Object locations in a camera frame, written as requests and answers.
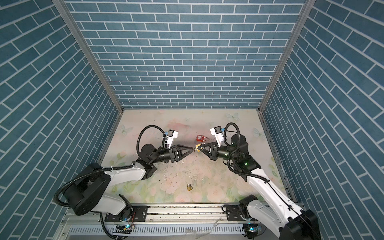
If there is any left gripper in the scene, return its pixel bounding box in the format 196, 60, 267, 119
149, 145, 192, 166

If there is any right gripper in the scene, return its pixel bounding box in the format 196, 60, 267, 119
199, 141, 240, 163

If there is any red padlock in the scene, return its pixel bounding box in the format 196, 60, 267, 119
196, 135, 210, 143

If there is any small brass padlock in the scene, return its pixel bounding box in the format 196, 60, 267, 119
187, 184, 193, 192

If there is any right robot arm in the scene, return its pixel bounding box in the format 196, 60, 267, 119
196, 123, 321, 240

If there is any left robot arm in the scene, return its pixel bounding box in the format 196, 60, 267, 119
53, 130, 194, 222

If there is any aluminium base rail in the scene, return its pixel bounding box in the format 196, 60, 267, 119
53, 202, 319, 240

